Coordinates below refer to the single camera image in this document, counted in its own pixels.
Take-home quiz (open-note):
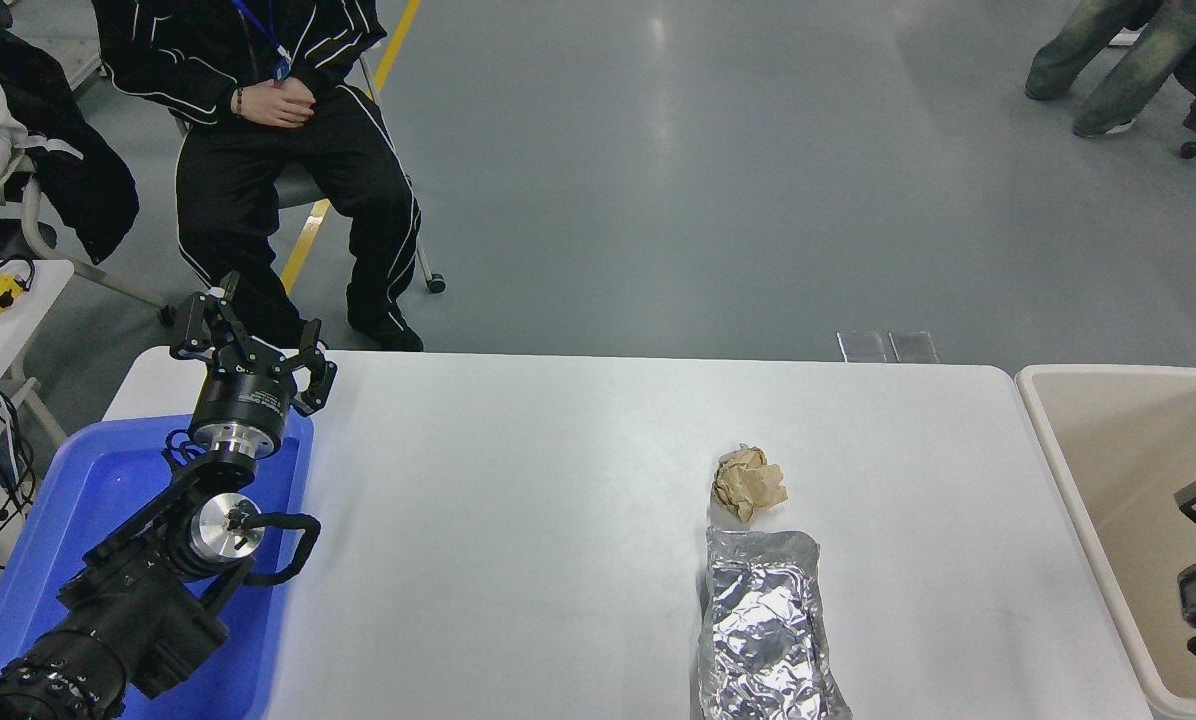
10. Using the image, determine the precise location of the person's right hand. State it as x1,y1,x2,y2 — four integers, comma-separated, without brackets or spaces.
242,86,297,130

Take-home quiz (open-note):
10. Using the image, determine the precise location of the crumpled tan paper ball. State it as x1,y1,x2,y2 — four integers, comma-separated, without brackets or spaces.
711,444,789,524

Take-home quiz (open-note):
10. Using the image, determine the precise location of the grey floor platform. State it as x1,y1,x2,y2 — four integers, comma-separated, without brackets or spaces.
58,50,106,93

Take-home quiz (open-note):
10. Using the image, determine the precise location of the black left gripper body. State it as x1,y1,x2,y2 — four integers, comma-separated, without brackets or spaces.
193,360,299,433

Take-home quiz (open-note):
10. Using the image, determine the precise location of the blue plastic tray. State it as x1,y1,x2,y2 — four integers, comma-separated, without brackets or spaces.
0,412,316,720

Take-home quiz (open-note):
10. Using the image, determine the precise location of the metal floor socket cover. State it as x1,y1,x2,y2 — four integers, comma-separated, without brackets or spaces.
836,330,890,364
888,330,942,364

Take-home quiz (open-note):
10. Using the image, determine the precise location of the grey chair with white frame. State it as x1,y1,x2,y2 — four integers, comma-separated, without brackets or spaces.
276,50,448,295

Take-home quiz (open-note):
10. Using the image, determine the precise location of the black jacket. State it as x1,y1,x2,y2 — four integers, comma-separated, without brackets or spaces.
0,20,142,264

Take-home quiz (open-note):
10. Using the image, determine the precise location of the large pale plastic bin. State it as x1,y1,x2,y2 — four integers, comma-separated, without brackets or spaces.
1016,363,1196,720

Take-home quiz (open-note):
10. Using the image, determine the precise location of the crumpled silver foil tray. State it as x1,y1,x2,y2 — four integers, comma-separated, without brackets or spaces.
696,526,853,720

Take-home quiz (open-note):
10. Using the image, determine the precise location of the white framed chair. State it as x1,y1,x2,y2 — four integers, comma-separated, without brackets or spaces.
0,140,178,327

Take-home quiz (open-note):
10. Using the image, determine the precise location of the small white side table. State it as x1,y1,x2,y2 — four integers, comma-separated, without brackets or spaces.
0,258,77,441

